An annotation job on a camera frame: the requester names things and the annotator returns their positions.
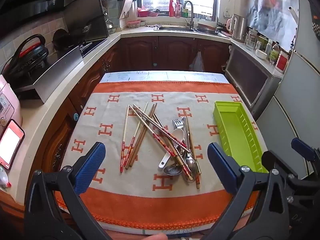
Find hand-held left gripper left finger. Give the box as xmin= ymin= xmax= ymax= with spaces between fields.
xmin=24 ymin=141 xmax=111 ymax=240

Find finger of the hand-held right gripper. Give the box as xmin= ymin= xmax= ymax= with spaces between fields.
xmin=291 ymin=137 xmax=320 ymax=179
xmin=261 ymin=150 xmax=320 ymax=240

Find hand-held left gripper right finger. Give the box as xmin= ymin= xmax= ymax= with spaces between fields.
xmin=200 ymin=142 xmax=291 ymax=240

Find golden yellow chopstick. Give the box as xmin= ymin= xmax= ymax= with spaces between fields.
xmin=185 ymin=116 xmax=201 ymax=190
xmin=186 ymin=122 xmax=201 ymax=175

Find plain steel spoon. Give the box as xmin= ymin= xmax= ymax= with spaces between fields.
xmin=183 ymin=152 xmax=198 ymax=183

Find red banded patterned chopstick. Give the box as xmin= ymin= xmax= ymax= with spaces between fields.
xmin=132 ymin=104 xmax=188 ymax=148
xmin=129 ymin=106 xmax=176 ymax=156
xmin=152 ymin=113 xmax=192 ymax=181

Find green plastic utensil tray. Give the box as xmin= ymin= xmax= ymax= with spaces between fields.
xmin=213 ymin=101 xmax=269 ymax=173

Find brown wooden chopstick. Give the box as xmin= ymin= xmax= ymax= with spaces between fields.
xmin=130 ymin=103 xmax=158 ymax=168
xmin=126 ymin=104 xmax=155 ymax=169

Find cream chopstick with red end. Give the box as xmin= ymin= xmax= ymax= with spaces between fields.
xmin=120 ymin=104 xmax=130 ymax=173
xmin=124 ymin=102 xmax=149 ymax=167

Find round steel soup spoon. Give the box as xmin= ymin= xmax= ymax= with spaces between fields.
xmin=163 ymin=140 xmax=183 ymax=176

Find white ceramic spoon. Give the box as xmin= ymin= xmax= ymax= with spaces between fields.
xmin=158 ymin=129 xmax=186 ymax=168

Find steel fork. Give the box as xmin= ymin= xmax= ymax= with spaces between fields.
xmin=172 ymin=118 xmax=190 ymax=155

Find person's left hand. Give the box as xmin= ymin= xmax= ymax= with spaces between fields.
xmin=143 ymin=233 xmax=168 ymax=240

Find orange and beige printed blanket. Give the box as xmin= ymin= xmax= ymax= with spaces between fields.
xmin=56 ymin=81 xmax=269 ymax=230

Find grey refrigerator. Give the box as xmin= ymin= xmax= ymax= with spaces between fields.
xmin=256 ymin=0 xmax=320 ymax=179

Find white kitchen countertop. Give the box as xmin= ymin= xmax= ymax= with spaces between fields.
xmin=10 ymin=24 xmax=235 ymax=205

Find grey cabinet appliance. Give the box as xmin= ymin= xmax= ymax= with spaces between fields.
xmin=224 ymin=42 xmax=284 ymax=116

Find phone with red case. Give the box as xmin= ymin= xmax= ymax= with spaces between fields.
xmin=0 ymin=119 xmax=26 ymax=170

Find white and red packet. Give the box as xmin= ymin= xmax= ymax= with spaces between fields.
xmin=0 ymin=172 xmax=12 ymax=188

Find jar with red label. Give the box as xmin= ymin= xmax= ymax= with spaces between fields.
xmin=276 ymin=51 xmax=290 ymax=72

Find steel splash guard panel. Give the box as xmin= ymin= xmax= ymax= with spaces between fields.
xmin=15 ymin=46 xmax=83 ymax=104

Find clear bottle with green label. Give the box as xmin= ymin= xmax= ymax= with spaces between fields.
xmin=269 ymin=42 xmax=280 ymax=65

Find pink rice cooker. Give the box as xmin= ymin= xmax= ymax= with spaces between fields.
xmin=0 ymin=74 xmax=22 ymax=135

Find hanging clear plastic bag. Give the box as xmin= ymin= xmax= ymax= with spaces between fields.
xmin=189 ymin=52 xmax=205 ymax=72

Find glass jar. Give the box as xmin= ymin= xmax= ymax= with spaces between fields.
xmin=245 ymin=29 xmax=258 ymax=51

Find black and red pressure cooker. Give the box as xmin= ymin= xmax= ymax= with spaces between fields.
xmin=2 ymin=34 xmax=50 ymax=82

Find brown wooden kitchen cabinets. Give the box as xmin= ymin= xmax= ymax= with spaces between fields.
xmin=40 ymin=35 xmax=232 ymax=173

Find white roll tube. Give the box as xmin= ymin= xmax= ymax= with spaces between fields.
xmin=287 ymin=6 xmax=299 ymax=23

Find small steel teapot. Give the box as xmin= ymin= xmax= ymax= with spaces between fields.
xmin=106 ymin=17 xmax=116 ymax=34

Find steel sink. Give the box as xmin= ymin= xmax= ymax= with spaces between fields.
xmin=154 ymin=25 xmax=197 ymax=32

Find steel faucet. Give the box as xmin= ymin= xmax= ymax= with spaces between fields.
xmin=183 ymin=1 xmax=195 ymax=28

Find white cutting board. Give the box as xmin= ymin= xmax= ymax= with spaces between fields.
xmin=119 ymin=0 xmax=133 ymax=28

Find steel electric kettle pink handle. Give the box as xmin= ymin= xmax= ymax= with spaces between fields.
xmin=226 ymin=14 xmax=248 ymax=43

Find clear plastic wall sheet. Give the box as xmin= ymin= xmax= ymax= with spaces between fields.
xmin=249 ymin=0 xmax=299 ymax=39

